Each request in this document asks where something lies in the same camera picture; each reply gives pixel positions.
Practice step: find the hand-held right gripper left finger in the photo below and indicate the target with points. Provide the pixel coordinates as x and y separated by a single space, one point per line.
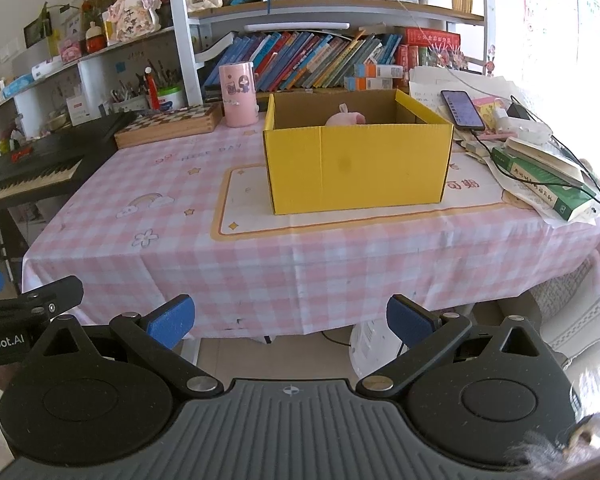
172 320

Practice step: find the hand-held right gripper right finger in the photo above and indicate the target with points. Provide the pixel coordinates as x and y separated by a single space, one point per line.
410 317

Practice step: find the yellow cardboard box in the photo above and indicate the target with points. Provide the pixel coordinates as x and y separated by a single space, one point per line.
355 170

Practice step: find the pink pig plush toy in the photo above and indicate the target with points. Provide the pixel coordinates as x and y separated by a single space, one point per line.
345 119

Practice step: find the black electronic keyboard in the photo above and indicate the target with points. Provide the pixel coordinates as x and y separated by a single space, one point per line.
30 155

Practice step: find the white patterned blanket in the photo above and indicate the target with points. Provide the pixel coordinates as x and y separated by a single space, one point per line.
580 305

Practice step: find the white box red label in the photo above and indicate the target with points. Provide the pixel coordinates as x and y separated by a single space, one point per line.
77 110

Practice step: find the thick green book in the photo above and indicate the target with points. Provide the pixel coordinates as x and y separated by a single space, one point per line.
540 185

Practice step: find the checkered wooden chess box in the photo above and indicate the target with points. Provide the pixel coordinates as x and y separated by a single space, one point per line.
170 130

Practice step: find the white brush holder cup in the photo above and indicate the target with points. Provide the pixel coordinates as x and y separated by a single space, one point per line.
130 105

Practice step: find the blue tissue pack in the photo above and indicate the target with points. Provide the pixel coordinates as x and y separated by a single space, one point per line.
17 86

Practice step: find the cream paged thick book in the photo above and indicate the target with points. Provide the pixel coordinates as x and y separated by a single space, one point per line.
540 157

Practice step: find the grey fluffy fabric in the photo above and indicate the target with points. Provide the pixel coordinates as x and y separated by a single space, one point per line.
580 440

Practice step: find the smartphone with dark case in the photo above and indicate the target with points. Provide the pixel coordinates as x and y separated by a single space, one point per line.
462 110

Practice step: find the small white bottle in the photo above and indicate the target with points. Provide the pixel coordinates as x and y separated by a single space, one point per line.
501 121

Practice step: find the white jar green lid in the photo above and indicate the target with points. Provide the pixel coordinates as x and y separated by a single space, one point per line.
171 100

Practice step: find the pink yellow sticky notes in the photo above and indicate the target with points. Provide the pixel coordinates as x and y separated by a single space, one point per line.
487 110

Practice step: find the white tissue pack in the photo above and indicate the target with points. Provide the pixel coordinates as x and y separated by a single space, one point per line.
45 69

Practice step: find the pink cartoon tumbler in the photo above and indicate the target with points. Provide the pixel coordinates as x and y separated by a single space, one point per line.
237 100

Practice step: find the stack of white papers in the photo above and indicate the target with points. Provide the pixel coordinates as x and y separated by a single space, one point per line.
425 85

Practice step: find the black charger adapter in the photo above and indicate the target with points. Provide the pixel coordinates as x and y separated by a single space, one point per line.
520 111

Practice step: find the orange white carton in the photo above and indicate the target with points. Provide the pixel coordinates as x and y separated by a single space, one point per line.
367 83
380 71

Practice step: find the pink gift box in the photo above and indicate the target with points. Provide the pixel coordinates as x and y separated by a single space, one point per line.
71 52

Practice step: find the white wooden bookshelf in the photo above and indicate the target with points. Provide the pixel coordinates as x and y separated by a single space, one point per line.
182 50

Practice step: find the long row of colourful books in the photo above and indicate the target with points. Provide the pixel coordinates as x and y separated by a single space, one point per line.
300 60

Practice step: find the thick red dictionary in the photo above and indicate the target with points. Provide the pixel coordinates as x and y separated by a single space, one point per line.
430 37

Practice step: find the pink cartoon figure plaque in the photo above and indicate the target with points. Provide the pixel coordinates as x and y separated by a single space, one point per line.
130 15

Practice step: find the white light bar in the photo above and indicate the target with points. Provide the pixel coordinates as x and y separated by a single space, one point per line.
295 26

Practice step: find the black photo frame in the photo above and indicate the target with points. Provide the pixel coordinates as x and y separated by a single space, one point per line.
36 32

